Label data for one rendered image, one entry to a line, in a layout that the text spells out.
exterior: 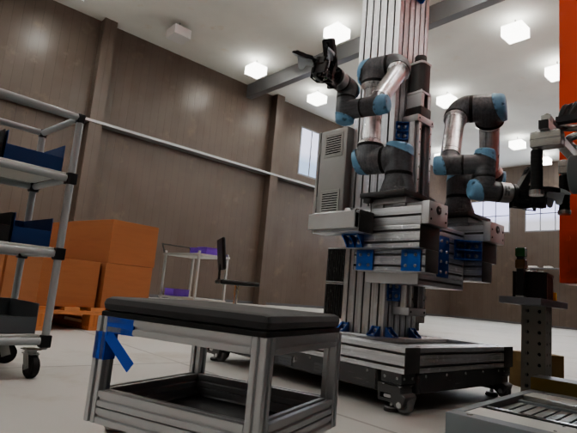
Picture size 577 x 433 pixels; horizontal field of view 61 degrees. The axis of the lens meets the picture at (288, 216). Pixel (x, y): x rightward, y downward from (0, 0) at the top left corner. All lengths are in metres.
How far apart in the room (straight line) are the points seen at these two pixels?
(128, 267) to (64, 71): 9.16
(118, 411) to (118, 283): 2.89
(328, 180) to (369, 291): 0.61
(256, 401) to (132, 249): 3.18
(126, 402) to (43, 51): 11.91
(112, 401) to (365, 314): 1.44
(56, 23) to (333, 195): 11.13
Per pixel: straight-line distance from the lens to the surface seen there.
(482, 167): 1.89
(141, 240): 4.00
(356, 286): 2.31
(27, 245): 1.99
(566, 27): 2.65
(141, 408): 1.02
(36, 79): 12.45
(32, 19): 12.90
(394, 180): 2.03
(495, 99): 2.21
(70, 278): 3.75
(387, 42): 2.58
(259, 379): 0.85
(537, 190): 1.69
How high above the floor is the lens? 0.38
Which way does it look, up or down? 9 degrees up
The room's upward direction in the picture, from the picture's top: 5 degrees clockwise
